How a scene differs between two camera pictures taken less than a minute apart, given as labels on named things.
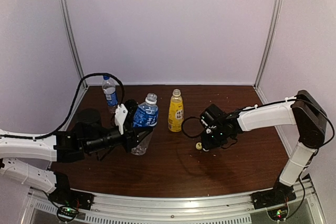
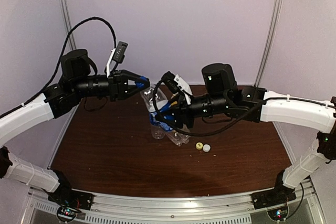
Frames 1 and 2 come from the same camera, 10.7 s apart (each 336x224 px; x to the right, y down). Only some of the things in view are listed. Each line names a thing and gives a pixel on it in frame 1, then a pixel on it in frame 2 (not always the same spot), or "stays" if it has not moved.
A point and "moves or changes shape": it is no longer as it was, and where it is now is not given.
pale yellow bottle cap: x=199 y=146 stays
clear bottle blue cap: x=109 y=88 moves or changes shape
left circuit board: x=66 y=213 stays
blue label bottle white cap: x=146 y=116 -> x=157 y=127
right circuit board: x=279 y=213 stays
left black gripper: x=130 y=133 -> x=118 y=84
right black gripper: x=208 y=145 -> x=181 y=109
